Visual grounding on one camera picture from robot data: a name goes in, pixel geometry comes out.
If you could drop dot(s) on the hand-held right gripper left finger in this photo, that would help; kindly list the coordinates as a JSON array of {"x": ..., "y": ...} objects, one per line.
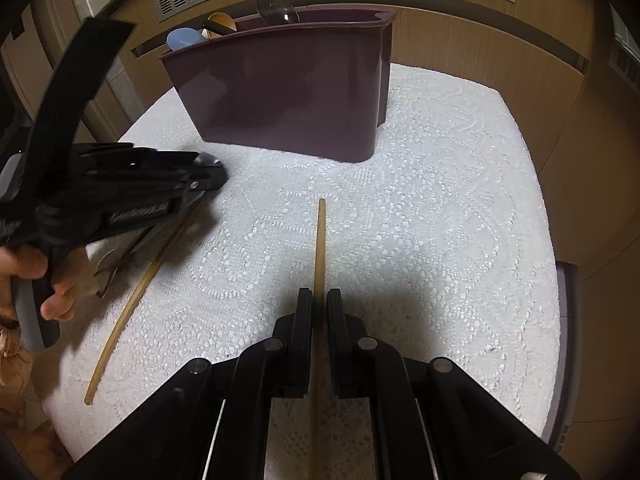
[{"x": 305, "y": 320}]

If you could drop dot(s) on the person's left hand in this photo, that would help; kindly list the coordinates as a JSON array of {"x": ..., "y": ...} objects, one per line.
[{"x": 25, "y": 262}]

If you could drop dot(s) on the white lace tablecloth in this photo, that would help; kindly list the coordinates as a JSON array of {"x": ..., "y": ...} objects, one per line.
[{"x": 425, "y": 235}]

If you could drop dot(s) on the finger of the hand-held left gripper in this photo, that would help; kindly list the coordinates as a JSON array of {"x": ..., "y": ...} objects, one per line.
[
  {"x": 200, "y": 181},
  {"x": 150, "y": 159}
]

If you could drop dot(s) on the light wooden spoon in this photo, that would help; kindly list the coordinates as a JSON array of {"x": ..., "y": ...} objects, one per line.
[{"x": 222, "y": 24}]

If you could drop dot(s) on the wooden chopstick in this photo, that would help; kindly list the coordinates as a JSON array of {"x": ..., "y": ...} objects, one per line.
[
  {"x": 320, "y": 240},
  {"x": 130, "y": 305}
]

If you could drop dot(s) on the purple plastic utensil holder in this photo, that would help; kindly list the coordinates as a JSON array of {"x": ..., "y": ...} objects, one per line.
[{"x": 280, "y": 95}]

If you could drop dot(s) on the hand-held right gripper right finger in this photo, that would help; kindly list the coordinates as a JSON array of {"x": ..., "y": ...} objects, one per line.
[{"x": 336, "y": 320}]

